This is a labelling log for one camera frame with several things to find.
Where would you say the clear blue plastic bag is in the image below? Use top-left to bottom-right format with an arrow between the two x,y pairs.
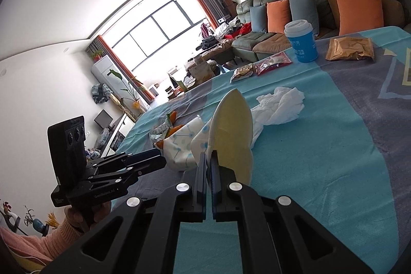
96,128 -> 111,146

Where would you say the crumpled white tissue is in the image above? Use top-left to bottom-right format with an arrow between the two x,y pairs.
250,86 -> 305,146

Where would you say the blue patterned hanging cloth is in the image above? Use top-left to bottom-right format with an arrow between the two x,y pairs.
91,83 -> 111,104

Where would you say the small orange cushion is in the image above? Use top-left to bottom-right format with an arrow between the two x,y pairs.
266,0 -> 293,34

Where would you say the pile of clothes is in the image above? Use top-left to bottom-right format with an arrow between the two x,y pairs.
193,15 -> 253,51

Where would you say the sealed golden snack packet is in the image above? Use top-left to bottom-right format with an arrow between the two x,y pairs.
325,37 -> 375,62

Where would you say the person's left hand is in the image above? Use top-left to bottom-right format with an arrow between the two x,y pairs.
63,200 -> 112,234

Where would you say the small blue cushion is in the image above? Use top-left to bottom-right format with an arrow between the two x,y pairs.
250,5 -> 268,34

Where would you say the large leafy floor plant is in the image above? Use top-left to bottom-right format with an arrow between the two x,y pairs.
109,69 -> 150,114

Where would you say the large blue cushion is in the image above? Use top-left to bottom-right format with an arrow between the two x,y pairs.
288,0 -> 319,37

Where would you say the white blue-patterned paper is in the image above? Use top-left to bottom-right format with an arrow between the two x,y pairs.
164,115 -> 212,172

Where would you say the green clear candy wrapper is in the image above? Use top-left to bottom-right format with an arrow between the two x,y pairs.
149,112 -> 175,140

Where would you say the white standing air conditioner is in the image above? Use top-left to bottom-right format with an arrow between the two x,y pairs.
91,56 -> 129,91

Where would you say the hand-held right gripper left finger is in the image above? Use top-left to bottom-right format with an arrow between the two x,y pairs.
41,152 -> 208,274

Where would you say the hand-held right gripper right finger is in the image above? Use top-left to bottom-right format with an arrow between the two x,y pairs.
206,148 -> 376,274

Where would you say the kraft paper snack bag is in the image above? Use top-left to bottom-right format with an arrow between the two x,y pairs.
189,54 -> 214,82

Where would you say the brown sofa seat pad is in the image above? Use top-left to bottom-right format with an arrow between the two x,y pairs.
257,33 -> 294,54

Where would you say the white black TV cabinet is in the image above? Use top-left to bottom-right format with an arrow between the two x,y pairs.
87,114 -> 135,159

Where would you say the large window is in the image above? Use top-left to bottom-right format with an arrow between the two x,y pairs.
106,0 -> 212,82

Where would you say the clear cracker packet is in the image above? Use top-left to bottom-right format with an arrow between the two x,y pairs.
230,64 -> 256,83

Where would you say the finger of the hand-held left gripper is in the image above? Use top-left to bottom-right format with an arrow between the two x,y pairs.
85,148 -> 163,171
90,156 -> 167,186

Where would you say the person's left forearm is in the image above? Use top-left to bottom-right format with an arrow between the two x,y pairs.
0,217 -> 85,274

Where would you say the blue cup with white lid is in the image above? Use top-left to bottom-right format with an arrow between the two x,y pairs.
284,19 -> 318,63

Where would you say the orange peel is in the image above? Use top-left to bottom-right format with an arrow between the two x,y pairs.
166,111 -> 186,137

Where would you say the blue vase with flowers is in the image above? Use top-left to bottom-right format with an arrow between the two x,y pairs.
24,205 -> 45,233

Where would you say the red snack packet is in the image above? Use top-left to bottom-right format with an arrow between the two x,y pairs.
255,52 -> 293,76

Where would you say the cream paper plate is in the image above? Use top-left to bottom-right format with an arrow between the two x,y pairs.
205,88 -> 254,183

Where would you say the large orange cushion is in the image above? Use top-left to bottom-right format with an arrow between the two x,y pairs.
333,0 -> 385,36

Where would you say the black monitor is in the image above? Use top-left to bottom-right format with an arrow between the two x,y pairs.
94,109 -> 113,130

